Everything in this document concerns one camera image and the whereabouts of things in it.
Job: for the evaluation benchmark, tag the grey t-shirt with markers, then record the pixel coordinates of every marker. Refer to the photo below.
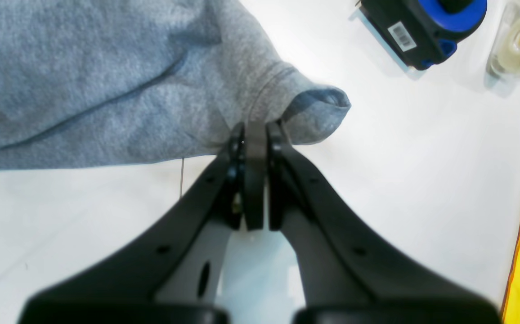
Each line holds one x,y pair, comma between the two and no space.
88,83

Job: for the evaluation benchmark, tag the blue black tape measure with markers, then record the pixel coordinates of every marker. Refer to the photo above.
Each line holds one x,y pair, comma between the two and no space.
424,32

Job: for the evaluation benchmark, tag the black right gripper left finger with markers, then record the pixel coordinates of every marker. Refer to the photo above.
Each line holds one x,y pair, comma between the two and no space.
167,275

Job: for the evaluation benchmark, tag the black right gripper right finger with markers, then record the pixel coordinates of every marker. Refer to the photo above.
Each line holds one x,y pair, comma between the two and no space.
349,273

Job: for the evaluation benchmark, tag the clear tape dispenser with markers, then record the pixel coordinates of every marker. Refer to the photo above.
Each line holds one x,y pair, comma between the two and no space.
518,42

